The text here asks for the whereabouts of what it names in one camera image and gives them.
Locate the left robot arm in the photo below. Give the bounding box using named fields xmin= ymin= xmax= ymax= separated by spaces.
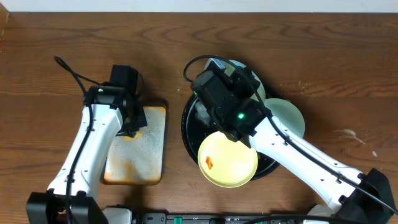
xmin=26 ymin=65 xmax=147 ymax=223

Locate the round black tray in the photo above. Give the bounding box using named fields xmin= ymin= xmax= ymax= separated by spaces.
xmin=181 ymin=95 xmax=279 ymax=180

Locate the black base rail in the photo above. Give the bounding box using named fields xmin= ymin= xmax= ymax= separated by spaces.
xmin=133 ymin=212 xmax=343 ymax=224

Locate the stained white cloth pad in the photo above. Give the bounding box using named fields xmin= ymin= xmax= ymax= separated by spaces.
xmin=103 ymin=106 xmax=167 ymax=185

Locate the yellow plate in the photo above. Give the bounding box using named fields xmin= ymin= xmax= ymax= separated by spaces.
xmin=197 ymin=131 xmax=258 ymax=188

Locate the light blue plate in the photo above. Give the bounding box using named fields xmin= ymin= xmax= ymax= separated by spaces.
xmin=264 ymin=98 xmax=305 ymax=138
xmin=203 ymin=58 xmax=267 ymax=103

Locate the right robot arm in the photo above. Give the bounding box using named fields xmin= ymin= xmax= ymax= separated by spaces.
xmin=191 ymin=58 xmax=397 ymax=223

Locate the green yellow sponge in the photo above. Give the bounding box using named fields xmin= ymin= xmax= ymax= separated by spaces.
xmin=123 ymin=130 xmax=143 ymax=141

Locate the small rectangular black tray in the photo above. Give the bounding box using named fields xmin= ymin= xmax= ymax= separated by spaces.
xmin=99 ymin=101 xmax=168 ymax=187

